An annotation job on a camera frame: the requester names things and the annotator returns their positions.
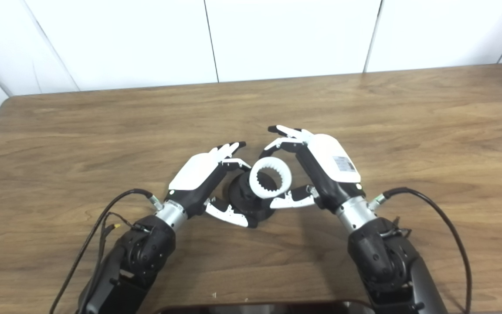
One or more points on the dark robot torso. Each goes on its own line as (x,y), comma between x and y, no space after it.
(268,308)

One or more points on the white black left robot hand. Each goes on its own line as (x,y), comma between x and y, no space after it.
(196,172)

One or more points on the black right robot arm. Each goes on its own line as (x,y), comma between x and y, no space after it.
(386,261)

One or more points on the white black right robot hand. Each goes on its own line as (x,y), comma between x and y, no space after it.
(334,170)

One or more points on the round black part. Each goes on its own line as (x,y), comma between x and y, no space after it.
(244,205)

